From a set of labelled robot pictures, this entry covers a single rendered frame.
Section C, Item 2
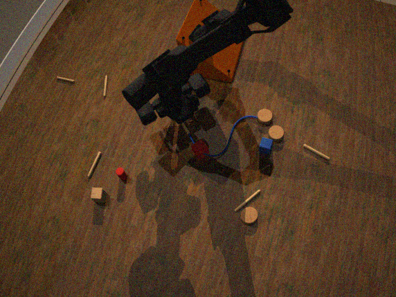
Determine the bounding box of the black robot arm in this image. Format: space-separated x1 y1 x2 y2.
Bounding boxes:
122 0 293 124

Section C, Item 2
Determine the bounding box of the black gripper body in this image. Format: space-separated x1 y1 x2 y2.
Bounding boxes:
136 73 210 125

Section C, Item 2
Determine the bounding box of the red cylinder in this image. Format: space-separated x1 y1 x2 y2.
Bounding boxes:
116 168 127 180

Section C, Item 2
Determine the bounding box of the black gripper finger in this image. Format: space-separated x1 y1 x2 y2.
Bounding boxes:
157 112 174 120

